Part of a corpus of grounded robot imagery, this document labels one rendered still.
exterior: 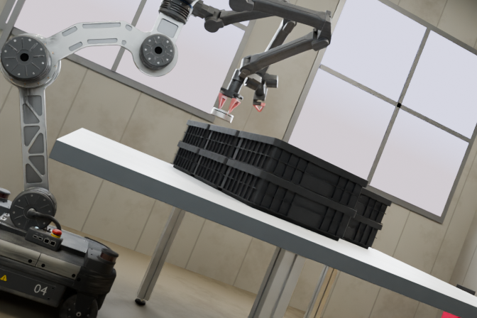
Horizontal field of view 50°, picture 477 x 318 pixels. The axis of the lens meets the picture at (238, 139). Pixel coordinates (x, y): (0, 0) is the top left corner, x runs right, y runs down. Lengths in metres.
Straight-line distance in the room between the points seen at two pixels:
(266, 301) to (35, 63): 1.35
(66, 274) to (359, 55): 2.97
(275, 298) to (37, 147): 1.40
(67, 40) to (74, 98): 1.47
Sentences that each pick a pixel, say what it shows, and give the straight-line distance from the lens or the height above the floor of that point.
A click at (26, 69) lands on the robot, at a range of 2.19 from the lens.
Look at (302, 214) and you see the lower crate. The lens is 1.71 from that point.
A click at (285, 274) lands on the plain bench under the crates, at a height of 0.60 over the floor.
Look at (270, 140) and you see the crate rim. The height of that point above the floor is 0.92.
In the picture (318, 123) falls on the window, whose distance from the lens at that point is 4.09.
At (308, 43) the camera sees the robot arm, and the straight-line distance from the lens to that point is 2.21.
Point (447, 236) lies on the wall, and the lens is 4.83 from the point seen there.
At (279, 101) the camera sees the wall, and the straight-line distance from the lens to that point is 4.00.
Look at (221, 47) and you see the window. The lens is 3.88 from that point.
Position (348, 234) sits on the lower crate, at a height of 0.73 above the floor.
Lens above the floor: 0.77
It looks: 4 degrees up
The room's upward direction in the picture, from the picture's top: 23 degrees clockwise
